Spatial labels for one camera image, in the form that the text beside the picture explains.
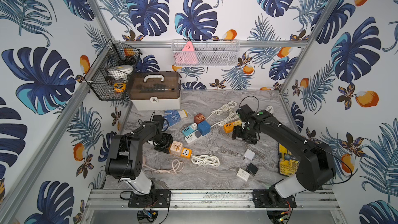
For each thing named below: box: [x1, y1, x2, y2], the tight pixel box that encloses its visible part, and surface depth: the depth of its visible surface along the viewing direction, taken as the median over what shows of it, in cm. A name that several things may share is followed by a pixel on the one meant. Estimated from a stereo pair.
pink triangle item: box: [174, 40, 198, 65], surface depth 92 cm
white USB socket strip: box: [184, 129, 203, 144], surface depth 94 cm
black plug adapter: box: [246, 162, 260, 176], surface depth 83 cm
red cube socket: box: [193, 113, 206, 125], surface depth 97 cm
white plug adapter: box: [236, 168, 251, 182], surface depth 82 cm
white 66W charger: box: [243, 148, 256, 161], surface depth 90 cm
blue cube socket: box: [197, 120, 211, 136], surface depth 94 cm
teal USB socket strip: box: [181, 124, 198, 137], surface depth 97 cm
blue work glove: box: [162, 109, 189, 131], surface depth 108 cm
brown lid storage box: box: [129, 71, 181, 111], surface depth 100 cm
